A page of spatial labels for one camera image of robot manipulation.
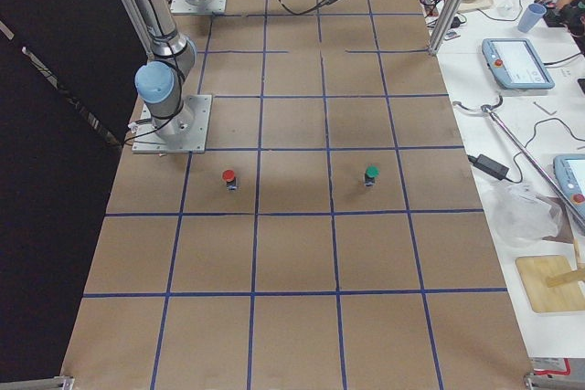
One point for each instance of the green push button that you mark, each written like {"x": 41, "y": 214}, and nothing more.
{"x": 370, "y": 175}

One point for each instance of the red push button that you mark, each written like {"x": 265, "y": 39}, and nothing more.
{"x": 230, "y": 179}

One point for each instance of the wooden board stand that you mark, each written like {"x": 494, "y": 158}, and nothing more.
{"x": 550, "y": 282}

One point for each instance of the left teach pendant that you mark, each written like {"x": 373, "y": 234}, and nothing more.
{"x": 515, "y": 64}

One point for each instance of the teach pendant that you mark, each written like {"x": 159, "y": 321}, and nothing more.
{"x": 515, "y": 64}
{"x": 569, "y": 172}

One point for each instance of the metal cane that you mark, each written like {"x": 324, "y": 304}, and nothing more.
{"x": 490, "y": 111}

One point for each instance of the blue plastic cup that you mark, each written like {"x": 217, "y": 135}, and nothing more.
{"x": 533, "y": 13}

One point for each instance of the black power adapter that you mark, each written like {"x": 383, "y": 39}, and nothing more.
{"x": 490, "y": 167}

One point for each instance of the clear plastic bag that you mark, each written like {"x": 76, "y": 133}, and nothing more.
{"x": 520, "y": 215}

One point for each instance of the right teach pendant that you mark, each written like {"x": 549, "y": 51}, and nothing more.
{"x": 569, "y": 172}

